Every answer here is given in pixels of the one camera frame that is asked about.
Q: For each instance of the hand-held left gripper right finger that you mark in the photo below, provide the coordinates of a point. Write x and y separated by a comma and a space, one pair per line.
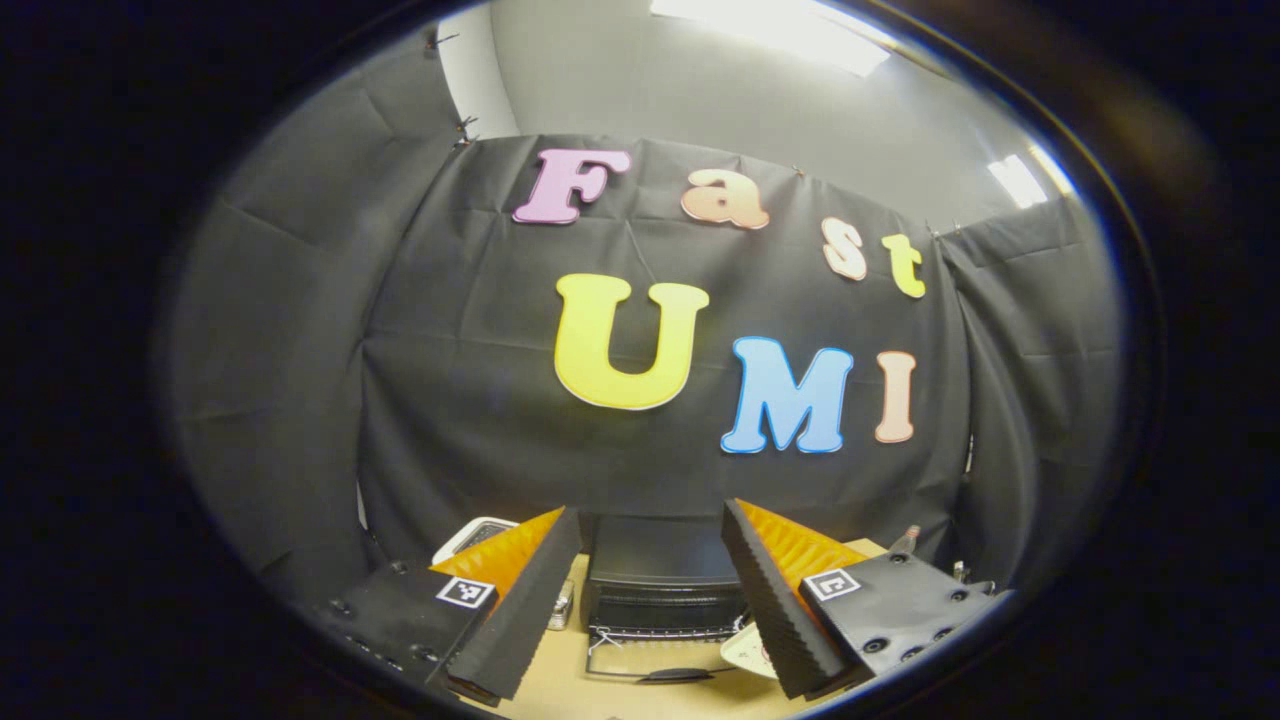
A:
775, 610

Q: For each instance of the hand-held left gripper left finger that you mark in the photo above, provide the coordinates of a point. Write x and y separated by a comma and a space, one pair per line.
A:
520, 610

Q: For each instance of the plate with pink food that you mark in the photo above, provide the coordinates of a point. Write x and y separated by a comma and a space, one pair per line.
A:
745, 652

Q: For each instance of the black electric oven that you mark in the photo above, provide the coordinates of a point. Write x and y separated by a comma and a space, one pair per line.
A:
660, 560

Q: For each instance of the small silver object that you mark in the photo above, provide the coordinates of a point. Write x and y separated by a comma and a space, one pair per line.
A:
561, 605

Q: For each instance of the white toaster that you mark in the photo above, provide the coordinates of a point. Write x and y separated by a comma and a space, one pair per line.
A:
475, 532

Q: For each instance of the clear plastic bottle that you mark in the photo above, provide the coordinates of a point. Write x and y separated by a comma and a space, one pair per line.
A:
905, 540

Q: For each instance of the black backdrop cloth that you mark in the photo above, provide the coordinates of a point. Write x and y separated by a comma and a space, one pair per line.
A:
450, 380

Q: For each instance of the small ceiling light panel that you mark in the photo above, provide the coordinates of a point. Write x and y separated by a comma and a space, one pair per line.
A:
1018, 180

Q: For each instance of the large ceiling light panel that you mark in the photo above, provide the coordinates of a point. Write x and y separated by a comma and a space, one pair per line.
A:
770, 30

